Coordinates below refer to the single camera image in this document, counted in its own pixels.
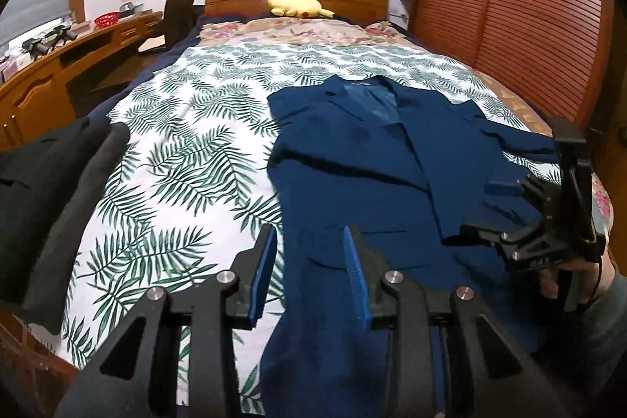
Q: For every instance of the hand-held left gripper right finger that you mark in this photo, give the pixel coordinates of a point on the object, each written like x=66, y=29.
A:
x=355, y=281

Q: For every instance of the grey desk device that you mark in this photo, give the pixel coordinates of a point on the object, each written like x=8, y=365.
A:
x=130, y=8

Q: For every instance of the wooden desk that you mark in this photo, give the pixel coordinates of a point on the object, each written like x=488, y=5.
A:
x=44, y=90

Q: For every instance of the yellow plush toy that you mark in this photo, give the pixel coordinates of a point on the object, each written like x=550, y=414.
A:
x=296, y=4

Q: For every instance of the red basket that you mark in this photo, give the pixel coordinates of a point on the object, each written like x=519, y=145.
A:
x=107, y=20

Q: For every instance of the black desk gadgets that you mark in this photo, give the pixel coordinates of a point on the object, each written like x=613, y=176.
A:
x=49, y=40

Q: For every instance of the person's right hand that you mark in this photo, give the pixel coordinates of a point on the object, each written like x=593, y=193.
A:
x=551, y=283

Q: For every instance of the black folded garment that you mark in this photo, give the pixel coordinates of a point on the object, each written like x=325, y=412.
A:
x=44, y=202

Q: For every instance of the person's right forearm grey sleeve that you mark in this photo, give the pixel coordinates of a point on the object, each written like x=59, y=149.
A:
x=602, y=330

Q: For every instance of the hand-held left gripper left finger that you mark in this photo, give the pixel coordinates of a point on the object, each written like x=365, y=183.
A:
x=262, y=281

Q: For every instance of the floral pillow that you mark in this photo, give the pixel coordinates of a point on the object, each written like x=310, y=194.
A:
x=294, y=31

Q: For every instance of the bed with leaf-print cover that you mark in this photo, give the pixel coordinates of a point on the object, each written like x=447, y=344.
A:
x=196, y=163

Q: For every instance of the black chair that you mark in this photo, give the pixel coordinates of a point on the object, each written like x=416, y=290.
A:
x=176, y=19

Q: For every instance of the blue suit jacket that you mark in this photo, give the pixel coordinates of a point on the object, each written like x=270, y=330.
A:
x=352, y=163

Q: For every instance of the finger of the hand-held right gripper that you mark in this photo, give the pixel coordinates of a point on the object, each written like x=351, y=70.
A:
x=477, y=234
x=504, y=189

